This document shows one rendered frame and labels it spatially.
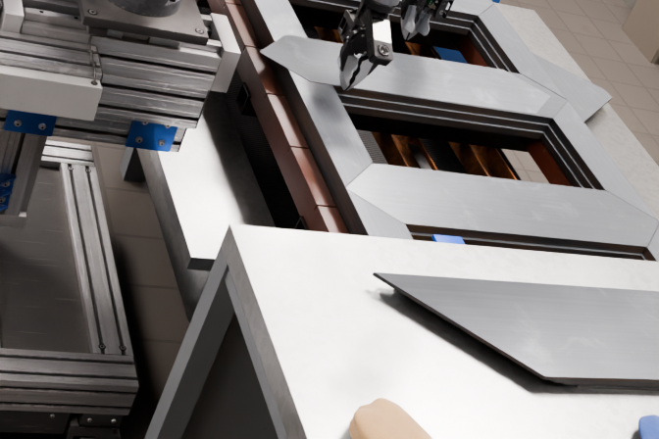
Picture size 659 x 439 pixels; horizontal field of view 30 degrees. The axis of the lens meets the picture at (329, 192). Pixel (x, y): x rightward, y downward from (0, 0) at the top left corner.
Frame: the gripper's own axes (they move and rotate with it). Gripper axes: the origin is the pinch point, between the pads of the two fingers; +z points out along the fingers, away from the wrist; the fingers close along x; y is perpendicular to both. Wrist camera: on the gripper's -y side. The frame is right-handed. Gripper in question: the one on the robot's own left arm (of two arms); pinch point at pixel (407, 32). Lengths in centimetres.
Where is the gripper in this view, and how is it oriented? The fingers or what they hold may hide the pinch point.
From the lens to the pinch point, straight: 288.5
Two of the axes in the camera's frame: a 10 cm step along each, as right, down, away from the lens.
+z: -3.4, 7.8, 5.3
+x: 8.9, 0.9, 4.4
